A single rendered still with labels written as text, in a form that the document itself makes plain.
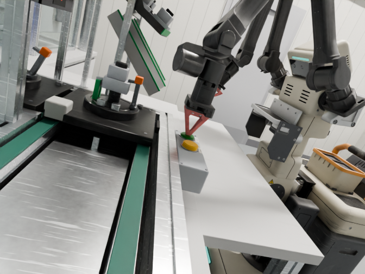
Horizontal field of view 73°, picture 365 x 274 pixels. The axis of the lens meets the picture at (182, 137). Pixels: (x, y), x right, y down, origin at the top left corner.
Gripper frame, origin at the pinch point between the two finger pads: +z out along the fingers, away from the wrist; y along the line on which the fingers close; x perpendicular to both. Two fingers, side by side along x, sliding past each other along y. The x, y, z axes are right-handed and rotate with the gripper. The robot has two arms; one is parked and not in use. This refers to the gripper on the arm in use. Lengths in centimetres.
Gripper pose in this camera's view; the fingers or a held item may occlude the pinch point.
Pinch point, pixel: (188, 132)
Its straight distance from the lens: 67.5
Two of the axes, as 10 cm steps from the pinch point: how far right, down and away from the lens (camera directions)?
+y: 0.7, 3.6, -9.3
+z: -3.3, 8.9, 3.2
